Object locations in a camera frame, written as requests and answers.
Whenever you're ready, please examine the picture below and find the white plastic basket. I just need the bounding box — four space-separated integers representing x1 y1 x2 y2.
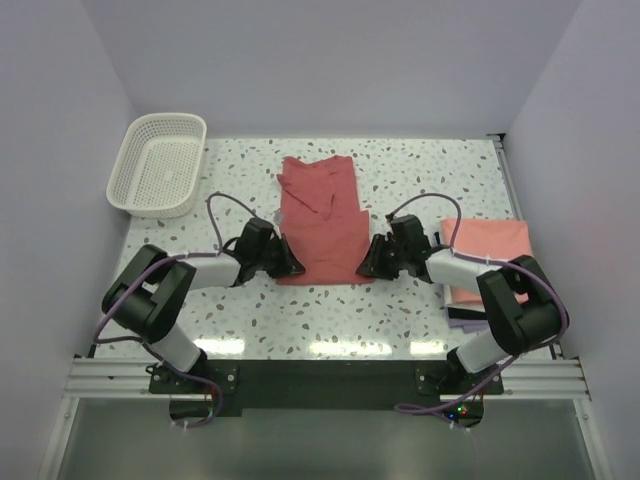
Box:
106 112 207 219

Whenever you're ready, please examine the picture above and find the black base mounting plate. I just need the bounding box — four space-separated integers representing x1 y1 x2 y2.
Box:
146 360 504 419

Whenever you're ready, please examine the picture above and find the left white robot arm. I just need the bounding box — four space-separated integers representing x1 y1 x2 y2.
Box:
95 217 306 395

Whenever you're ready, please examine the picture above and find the red t shirt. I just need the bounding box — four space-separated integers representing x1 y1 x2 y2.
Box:
277 156 372 286

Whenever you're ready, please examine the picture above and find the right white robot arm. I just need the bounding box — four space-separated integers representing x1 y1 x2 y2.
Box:
357 215 569 395

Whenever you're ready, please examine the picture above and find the aluminium frame rail right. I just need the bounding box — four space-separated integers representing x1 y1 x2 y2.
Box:
488 130 596 480

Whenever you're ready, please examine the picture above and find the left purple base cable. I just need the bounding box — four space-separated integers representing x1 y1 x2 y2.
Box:
164 359 224 429

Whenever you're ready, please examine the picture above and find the folded salmon t shirt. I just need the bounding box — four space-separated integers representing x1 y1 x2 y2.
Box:
440 218 533 303

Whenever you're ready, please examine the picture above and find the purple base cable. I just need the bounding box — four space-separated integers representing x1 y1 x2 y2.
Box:
164 359 224 429
393 354 516 417

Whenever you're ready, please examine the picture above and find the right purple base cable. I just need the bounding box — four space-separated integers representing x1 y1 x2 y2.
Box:
393 354 516 417

